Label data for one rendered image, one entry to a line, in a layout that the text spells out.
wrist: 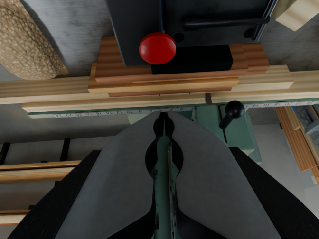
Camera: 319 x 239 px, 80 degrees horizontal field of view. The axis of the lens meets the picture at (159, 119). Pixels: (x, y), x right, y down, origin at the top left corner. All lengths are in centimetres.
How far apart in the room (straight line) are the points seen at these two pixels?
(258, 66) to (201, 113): 11
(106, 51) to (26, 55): 11
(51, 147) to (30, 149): 36
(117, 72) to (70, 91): 14
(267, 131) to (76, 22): 286
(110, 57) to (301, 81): 34
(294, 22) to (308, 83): 16
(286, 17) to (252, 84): 12
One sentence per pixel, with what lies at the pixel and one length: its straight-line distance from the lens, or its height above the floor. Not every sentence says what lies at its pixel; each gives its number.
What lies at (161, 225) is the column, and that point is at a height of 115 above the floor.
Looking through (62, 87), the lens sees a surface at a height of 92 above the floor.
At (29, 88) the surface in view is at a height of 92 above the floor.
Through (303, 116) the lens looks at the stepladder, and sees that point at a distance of 134.
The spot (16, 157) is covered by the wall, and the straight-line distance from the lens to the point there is 367.
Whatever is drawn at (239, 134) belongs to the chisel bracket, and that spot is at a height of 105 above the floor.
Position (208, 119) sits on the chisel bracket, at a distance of 27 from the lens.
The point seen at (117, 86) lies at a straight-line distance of 31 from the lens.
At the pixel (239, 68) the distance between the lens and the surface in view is 27.
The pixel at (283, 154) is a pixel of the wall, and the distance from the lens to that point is 296.
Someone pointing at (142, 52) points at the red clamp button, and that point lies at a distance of 16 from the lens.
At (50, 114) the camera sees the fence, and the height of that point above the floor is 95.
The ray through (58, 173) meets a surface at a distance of 260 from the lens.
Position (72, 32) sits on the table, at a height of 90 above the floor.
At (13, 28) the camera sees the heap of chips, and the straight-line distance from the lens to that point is 33.
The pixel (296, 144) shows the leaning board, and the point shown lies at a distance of 218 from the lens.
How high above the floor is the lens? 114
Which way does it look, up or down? 28 degrees down
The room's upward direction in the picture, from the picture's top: 178 degrees clockwise
